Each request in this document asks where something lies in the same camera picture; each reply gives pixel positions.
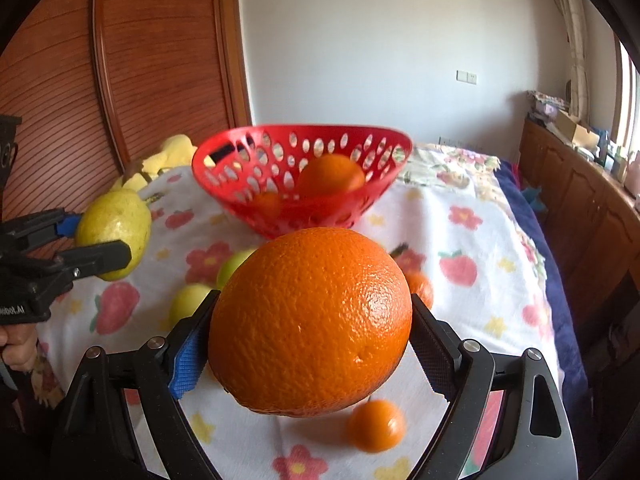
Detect white wall power strip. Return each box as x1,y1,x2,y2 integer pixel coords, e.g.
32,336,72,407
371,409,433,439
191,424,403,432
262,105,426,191
438,136,470,148

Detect small tangerine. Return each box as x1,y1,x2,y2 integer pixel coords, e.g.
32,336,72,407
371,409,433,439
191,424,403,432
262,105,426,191
405,271,434,310
252,191,282,221
346,399,407,453

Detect red perforated plastic basket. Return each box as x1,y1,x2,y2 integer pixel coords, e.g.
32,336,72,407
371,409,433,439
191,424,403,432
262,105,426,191
191,125,413,238

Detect yellow Pikachu plush toy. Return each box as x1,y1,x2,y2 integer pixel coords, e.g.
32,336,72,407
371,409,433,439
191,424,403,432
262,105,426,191
111,134,198,192

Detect large orange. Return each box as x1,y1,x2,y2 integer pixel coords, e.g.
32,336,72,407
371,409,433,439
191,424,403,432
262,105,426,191
208,228,412,417
295,154,366,196

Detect wooden framed window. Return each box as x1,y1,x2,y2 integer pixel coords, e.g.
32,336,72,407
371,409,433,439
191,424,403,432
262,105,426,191
613,37,639,156

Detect white wall switch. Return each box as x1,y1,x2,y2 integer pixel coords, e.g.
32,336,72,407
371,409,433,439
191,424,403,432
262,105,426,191
456,70,477,84

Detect yellow pear with stem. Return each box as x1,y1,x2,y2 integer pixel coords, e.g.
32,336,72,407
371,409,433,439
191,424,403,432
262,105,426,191
74,188,152,282

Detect wooden wardrobe sliding doors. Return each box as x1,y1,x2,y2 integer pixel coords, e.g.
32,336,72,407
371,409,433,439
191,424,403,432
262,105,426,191
1,0,252,219

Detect floral bed quilt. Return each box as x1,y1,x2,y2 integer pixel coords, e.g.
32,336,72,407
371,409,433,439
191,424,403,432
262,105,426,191
396,143,501,193

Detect white fruit print cloth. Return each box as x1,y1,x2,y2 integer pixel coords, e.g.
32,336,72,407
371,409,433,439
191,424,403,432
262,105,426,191
38,159,577,479

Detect small tangerine in basket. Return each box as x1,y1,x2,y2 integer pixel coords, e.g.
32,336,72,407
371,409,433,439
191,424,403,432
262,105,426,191
252,191,282,221

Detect person's left hand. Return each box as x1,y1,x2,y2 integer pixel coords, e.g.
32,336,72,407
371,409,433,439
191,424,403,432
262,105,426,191
0,324,38,373

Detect green apple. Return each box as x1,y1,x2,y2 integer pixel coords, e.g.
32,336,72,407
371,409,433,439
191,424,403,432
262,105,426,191
216,248,256,290
168,283,212,327

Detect cardboard box on cabinet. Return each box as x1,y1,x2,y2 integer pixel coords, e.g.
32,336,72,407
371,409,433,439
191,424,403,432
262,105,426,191
554,110,599,151

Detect blue bed sheet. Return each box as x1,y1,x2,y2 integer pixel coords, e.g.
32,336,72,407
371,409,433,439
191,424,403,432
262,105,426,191
491,159,591,411

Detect patterned beige curtain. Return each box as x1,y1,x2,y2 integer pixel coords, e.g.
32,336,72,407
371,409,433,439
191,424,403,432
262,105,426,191
559,0,590,122

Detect wooden low cabinet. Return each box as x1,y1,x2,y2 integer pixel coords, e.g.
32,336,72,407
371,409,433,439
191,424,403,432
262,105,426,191
518,118,639,330

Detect large orange in basket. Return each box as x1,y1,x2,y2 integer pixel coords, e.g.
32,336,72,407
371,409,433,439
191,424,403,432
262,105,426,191
295,154,366,196

